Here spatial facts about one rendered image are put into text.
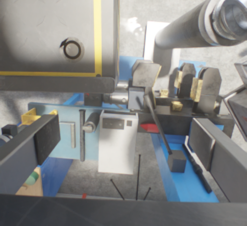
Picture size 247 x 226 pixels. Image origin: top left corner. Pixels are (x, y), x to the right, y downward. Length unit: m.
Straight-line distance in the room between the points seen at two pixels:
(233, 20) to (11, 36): 0.67
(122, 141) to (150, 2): 1.64
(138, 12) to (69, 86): 1.96
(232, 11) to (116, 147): 0.91
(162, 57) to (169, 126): 1.03
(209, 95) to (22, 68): 1.19
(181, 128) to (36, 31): 1.10
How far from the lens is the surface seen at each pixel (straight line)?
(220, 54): 2.45
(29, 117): 1.21
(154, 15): 2.25
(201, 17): 0.81
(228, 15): 0.76
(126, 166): 1.25
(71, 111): 1.26
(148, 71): 1.21
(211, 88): 1.35
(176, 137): 1.31
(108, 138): 1.14
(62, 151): 1.42
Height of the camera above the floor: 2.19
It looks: 74 degrees down
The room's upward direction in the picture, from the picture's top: 174 degrees counter-clockwise
